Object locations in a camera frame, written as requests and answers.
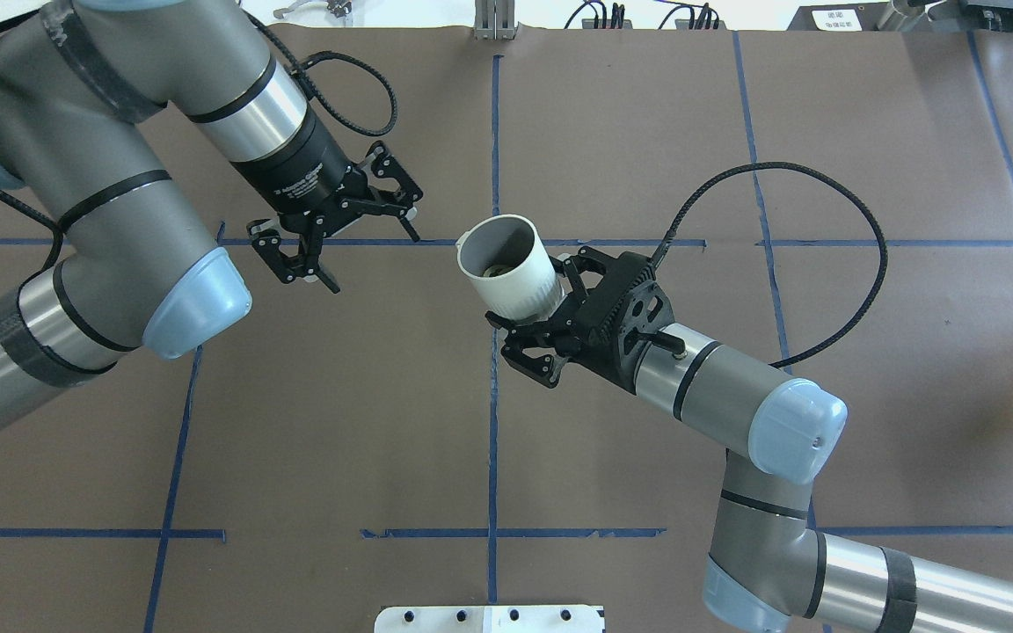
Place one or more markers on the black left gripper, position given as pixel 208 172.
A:
pixel 300 172

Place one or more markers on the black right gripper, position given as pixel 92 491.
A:
pixel 609 356

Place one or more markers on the white mug with handle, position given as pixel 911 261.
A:
pixel 504 259

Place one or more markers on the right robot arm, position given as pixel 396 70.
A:
pixel 926 460

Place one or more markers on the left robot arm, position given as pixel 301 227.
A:
pixel 131 264

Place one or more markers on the aluminium frame post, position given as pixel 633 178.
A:
pixel 495 20

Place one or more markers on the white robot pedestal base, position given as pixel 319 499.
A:
pixel 492 618

